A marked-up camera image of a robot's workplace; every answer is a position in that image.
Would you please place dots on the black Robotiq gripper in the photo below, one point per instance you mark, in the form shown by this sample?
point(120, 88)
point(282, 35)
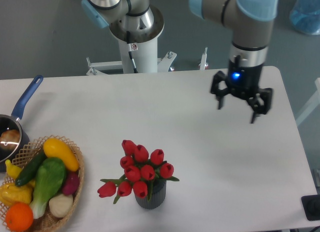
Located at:
point(245, 78)

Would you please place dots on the red tulip bouquet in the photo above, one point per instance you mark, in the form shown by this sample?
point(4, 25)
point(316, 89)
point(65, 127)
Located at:
point(138, 165)

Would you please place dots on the dark grey ribbed vase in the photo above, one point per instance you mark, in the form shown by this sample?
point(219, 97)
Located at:
point(150, 194)

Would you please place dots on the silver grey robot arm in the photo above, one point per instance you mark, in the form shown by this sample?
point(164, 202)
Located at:
point(136, 24)

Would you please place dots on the black device at table edge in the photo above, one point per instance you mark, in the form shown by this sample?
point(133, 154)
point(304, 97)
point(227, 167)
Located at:
point(311, 206)

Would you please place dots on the purple red radish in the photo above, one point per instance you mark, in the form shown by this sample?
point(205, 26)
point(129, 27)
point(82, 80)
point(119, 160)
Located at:
point(71, 184)

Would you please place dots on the yellow squash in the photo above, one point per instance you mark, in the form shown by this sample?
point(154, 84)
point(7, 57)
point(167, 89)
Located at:
point(55, 148)

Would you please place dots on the green bok choy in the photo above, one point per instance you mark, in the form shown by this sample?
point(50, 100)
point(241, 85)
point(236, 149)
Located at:
point(49, 179)

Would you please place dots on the dark green cucumber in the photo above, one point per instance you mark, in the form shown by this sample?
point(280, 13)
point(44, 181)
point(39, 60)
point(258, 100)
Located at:
point(29, 172)

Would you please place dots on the white garlic bulb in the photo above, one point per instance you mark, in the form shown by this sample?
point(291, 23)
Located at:
point(60, 205)

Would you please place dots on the woven wicker basket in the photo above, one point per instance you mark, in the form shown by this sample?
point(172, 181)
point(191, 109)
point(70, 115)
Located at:
point(47, 223)

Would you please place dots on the browned bread in pan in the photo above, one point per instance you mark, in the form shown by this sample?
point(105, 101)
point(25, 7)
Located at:
point(9, 140)

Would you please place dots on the yellow banana pepper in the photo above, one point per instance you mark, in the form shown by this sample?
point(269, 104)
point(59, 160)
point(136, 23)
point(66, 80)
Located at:
point(12, 170)

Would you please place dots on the yellow gourd pumpkin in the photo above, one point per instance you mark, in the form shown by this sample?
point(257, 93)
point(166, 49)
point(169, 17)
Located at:
point(11, 194)

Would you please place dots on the orange fruit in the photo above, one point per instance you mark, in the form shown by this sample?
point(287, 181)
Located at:
point(19, 217)

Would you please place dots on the white frame leg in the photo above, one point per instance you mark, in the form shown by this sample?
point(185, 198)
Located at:
point(310, 105)

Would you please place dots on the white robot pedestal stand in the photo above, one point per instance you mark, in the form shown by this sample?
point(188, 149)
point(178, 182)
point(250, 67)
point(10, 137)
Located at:
point(135, 58)

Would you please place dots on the blue handled saucepan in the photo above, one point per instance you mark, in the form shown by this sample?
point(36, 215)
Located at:
point(12, 122)

